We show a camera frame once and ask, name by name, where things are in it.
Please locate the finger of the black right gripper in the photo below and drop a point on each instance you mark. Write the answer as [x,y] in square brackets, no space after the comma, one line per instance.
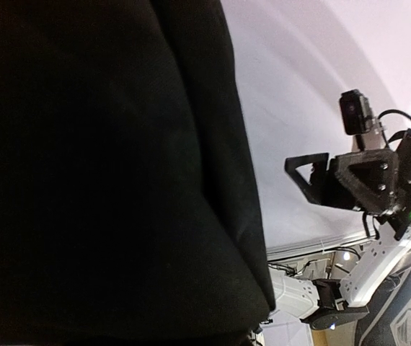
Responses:
[372,177]
[314,176]

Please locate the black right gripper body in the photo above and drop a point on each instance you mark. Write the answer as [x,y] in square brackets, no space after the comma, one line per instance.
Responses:
[360,122]

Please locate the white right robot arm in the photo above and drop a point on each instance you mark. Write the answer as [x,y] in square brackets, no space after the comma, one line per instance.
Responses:
[325,301]

